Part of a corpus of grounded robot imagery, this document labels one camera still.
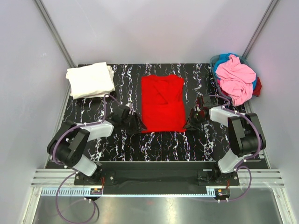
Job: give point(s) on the pink t-shirt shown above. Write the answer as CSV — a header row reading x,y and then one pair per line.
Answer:
x,y
238,80

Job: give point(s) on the left small circuit board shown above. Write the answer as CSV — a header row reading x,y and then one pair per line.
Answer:
x,y
96,191

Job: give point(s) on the small circuit board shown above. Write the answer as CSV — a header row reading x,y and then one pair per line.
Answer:
x,y
223,192
96,191

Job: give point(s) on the folded white t-shirt stack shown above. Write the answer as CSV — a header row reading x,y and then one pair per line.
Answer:
x,y
91,81

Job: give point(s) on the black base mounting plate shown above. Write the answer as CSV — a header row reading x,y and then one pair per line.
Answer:
x,y
157,175

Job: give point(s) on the right small circuit board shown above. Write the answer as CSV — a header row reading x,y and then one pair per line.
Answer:
x,y
223,192

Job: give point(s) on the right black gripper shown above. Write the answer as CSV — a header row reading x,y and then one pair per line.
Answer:
x,y
190,122

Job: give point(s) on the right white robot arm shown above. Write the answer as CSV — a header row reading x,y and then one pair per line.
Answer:
x,y
245,135

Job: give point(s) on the dark red t-shirt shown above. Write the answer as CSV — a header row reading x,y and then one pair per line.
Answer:
x,y
257,90

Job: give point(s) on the grey laundry basket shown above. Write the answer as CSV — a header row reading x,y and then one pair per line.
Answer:
x,y
213,63

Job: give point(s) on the left aluminium frame post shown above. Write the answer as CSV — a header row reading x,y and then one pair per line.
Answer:
x,y
54,32

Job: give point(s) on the blue t-shirt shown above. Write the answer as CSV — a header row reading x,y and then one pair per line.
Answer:
x,y
223,58

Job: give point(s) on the right aluminium frame post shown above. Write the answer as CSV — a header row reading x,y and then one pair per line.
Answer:
x,y
266,16

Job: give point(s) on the aluminium frame post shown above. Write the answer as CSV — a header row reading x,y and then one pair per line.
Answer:
x,y
266,16
54,32

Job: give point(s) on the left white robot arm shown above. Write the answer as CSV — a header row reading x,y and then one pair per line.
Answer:
x,y
68,144

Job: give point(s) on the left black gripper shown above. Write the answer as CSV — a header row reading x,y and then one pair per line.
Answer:
x,y
138,125

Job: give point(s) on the slotted grey cable duct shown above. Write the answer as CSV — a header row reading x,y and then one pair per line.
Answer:
x,y
85,191

